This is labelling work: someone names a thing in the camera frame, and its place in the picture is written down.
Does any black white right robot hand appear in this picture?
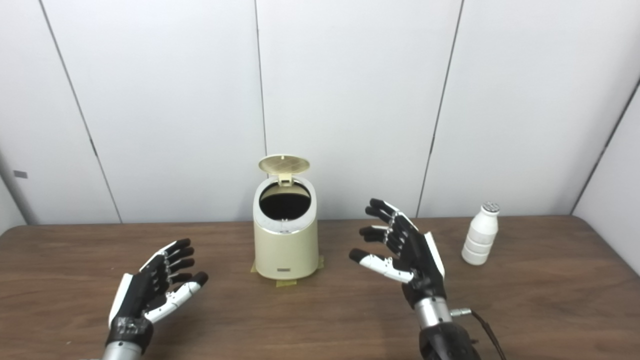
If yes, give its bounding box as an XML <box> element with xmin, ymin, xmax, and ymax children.
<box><xmin>348</xmin><ymin>198</ymin><xmax>447</xmax><ymax>308</ymax></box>

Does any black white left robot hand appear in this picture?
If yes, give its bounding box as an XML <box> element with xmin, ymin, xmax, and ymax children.
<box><xmin>106</xmin><ymin>238</ymin><xmax>209</xmax><ymax>353</ymax></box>

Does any small white plastic bottle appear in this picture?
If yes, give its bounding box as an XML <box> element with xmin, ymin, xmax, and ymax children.
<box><xmin>461</xmin><ymin>201</ymin><xmax>501</xmax><ymax>266</ymax></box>

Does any cream-colored bin with lid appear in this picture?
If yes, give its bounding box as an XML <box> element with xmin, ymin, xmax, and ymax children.
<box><xmin>252</xmin><ymin>154</ymin><xmax>320</xmax><ymax>281</ymax></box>

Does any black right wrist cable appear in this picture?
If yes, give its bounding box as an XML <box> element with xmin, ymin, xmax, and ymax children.
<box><xmin>450</xmin><ymin>307</ymin><xmax>507</xmax><ymax>360</ymax></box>

